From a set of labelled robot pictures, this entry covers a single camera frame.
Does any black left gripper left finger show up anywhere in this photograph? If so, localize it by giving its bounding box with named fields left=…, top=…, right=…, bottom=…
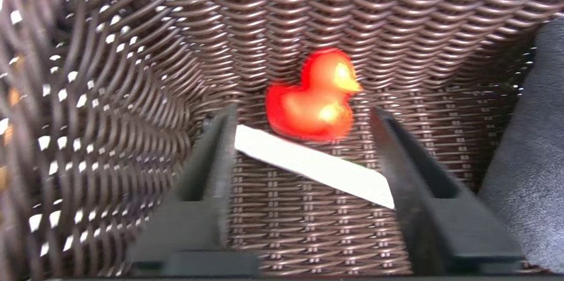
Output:
left=127, top=104, right=239, bottom=270

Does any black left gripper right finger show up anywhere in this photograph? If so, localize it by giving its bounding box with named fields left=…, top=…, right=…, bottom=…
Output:
left=369, top=106, right=526, bottom=275

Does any grey sock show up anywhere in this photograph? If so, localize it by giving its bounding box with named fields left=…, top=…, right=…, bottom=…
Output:
left=477, top=18, right=564, bottom=274

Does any white marker pen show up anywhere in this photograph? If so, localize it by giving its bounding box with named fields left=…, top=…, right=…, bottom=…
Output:
left=234, top=124, right=396, bottom=210

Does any small red strawberry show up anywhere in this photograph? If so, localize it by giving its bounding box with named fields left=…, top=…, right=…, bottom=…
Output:
left=264, top=48, right=363, bottom=141

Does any dark brown wicker basket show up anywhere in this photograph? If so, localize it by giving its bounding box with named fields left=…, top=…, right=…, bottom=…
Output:
left=0, top=0, right=564, bottom=277

